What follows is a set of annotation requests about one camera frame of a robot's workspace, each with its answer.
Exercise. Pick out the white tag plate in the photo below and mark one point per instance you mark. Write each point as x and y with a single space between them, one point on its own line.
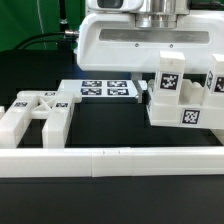
102 88

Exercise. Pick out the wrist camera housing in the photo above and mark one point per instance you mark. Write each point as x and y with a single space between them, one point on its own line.
115 5

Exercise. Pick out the white U-shaped fence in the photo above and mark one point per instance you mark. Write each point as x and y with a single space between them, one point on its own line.
111 162

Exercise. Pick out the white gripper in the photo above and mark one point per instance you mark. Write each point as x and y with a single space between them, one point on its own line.
112 42

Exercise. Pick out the white chair back frame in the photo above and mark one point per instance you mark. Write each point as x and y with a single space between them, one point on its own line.
55 108

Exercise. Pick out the white chair seat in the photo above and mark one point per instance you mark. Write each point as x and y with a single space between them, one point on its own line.
189 109

